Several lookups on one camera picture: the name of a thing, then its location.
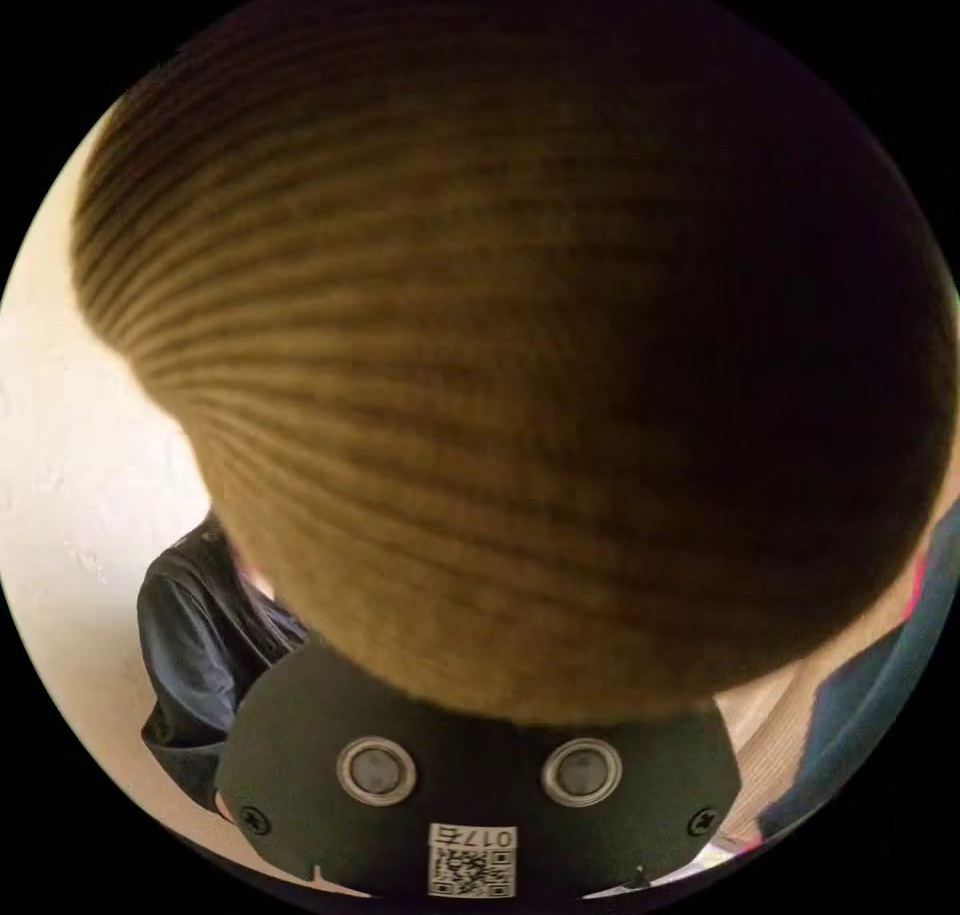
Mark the person's body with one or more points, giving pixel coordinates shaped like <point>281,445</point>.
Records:
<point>196,652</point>

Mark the yellow ribbed thermal wear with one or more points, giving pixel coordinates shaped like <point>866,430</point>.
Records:
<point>480,345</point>

